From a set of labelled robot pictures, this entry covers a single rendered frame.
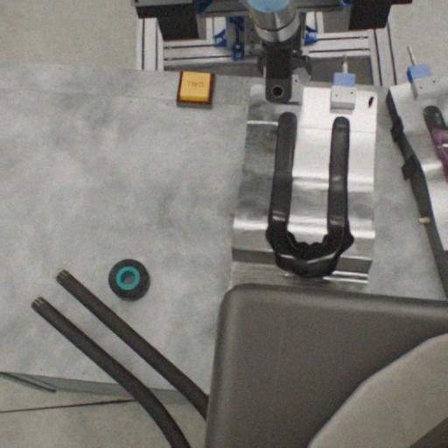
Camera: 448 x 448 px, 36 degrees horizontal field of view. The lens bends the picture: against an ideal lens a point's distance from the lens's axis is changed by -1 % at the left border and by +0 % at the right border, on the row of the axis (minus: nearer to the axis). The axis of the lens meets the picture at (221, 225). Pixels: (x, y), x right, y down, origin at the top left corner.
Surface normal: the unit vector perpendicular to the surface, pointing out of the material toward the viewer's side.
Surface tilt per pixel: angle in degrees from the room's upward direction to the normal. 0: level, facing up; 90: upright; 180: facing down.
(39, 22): 0
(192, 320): 0
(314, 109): 0
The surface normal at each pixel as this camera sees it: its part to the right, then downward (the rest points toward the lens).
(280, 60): -0.25, 0.31
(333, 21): -0.05, -0.33
